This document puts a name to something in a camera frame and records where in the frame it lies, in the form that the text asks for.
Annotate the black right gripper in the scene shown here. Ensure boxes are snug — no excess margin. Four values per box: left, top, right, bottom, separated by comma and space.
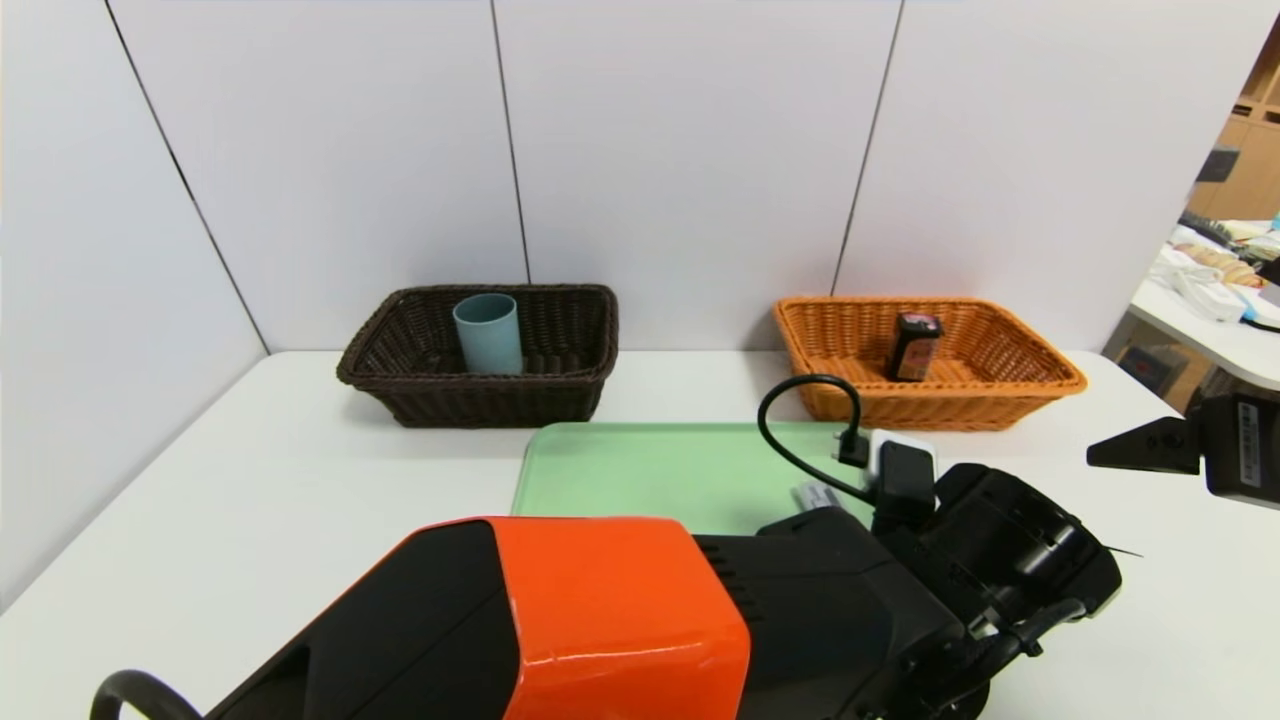
1086, 393, 1280, 511

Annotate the small black food carton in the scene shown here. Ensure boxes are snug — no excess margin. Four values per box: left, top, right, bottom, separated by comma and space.
887, 312, 945, 383

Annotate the blue plastic cup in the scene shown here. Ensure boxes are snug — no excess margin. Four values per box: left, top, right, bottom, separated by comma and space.
453, 292, 524, 376

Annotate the orange wicker basket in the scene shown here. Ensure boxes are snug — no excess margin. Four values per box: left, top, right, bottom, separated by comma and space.
773, 296, 1089, 433

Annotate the dark brown wicker basket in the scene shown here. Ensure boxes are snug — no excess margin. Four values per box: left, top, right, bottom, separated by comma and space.
336, 283, 621, 429

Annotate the brown cardboard box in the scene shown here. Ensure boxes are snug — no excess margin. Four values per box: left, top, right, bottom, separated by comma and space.
1115, 343, 1216, 413

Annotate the white background table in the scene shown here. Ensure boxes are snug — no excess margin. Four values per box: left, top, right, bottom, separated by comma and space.
1130, 220, 1280, 393

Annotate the white crumpled cloth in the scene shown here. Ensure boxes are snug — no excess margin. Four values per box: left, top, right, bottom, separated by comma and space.
1150, 245, 1251, 323

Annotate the green plastic tray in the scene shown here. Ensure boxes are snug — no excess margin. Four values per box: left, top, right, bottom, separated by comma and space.
512, 421, 883, 537

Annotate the beige knitted cloth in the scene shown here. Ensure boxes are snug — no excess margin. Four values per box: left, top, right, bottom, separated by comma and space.
1180, 245, 1266, 291

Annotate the wooden shelf unit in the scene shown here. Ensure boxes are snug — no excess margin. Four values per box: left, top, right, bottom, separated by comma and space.
1190, 20, 1280, 223

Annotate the black left camera cable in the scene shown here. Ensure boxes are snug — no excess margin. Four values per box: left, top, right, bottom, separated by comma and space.
757, 375, 873, 501

